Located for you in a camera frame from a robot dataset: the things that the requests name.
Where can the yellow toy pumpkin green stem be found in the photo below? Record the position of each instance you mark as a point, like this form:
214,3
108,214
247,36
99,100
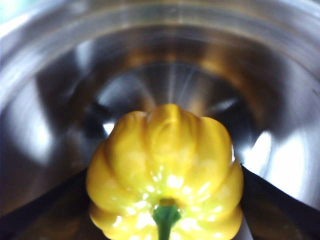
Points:
165,170

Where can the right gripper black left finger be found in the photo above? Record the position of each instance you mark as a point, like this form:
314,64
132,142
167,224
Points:
45,215

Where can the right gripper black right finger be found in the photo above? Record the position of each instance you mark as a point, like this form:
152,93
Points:
280,215

